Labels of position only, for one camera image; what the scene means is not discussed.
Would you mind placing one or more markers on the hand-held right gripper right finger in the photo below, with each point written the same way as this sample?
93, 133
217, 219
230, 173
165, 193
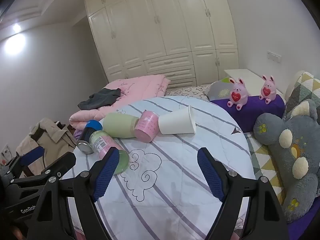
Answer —
210, 177

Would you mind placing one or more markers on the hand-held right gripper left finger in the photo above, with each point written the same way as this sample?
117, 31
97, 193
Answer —
105, 173

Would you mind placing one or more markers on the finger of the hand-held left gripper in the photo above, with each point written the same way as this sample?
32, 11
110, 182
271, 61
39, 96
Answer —
60, 165
31, 156

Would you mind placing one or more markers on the black blue steel cup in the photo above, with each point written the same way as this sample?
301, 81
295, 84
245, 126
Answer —
87, 135

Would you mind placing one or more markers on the pale green cup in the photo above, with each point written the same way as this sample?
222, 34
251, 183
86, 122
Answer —
120, 125

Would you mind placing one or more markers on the pink dotted cup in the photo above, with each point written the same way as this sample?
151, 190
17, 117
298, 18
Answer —
146, 127

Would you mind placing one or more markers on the white paper cup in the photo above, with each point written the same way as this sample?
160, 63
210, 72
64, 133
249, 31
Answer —
175, 123

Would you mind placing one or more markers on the beige jacket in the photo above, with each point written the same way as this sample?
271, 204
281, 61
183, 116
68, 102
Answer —
55, 137

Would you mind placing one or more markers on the white striped cloud blanket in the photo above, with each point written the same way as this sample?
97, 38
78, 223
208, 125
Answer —
175, 155

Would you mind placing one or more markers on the triangle patterned bed sheet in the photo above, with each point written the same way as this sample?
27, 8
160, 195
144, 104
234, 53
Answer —
262, 160

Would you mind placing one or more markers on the dark grey garment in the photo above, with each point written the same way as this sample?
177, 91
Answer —
100, 100

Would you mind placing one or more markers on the grey plush toy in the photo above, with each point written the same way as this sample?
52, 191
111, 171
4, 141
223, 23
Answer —
282, 155

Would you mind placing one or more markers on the purple pillow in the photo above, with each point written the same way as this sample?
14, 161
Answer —
262, 111

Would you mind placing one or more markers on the grey flower pillow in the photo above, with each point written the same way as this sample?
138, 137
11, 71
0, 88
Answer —
220, 90

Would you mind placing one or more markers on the pink bunny toy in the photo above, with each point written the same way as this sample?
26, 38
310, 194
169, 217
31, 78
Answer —
268, 89
237, 93

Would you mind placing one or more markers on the heart patterned bed sheet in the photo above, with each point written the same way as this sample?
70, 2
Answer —
185, 91

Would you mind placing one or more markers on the pink quilt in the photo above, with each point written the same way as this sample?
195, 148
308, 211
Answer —
140, 87

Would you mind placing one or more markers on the white nightstand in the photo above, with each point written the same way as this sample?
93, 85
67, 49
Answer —
250, 77

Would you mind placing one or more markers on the ceiling light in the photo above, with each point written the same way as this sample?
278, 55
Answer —
17, 28

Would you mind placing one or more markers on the triangle patterned cushion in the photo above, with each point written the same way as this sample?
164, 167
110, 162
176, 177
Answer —
306, 87

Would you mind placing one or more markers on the cream wardrobe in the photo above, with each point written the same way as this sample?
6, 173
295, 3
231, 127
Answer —
162, 30

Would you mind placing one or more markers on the white wall switch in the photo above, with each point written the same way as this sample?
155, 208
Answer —
273, 56

